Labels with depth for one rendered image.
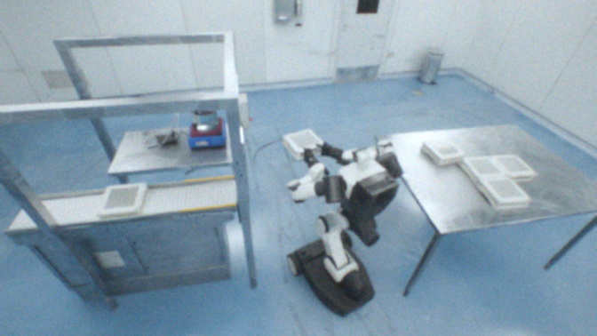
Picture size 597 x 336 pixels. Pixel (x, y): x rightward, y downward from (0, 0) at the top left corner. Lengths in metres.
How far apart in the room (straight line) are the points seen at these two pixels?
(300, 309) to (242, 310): 0.46
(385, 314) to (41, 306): 2.72
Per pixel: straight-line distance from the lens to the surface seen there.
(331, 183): 1.60
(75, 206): 2.35
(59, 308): 3.15
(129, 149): 1.86
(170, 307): 2.76
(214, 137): 1.68
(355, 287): 2.35
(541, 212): 2.64
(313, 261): 2.61
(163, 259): 2.47
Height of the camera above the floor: 2.38
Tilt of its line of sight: 40 degrees down
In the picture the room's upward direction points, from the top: 2 degrees clockwise
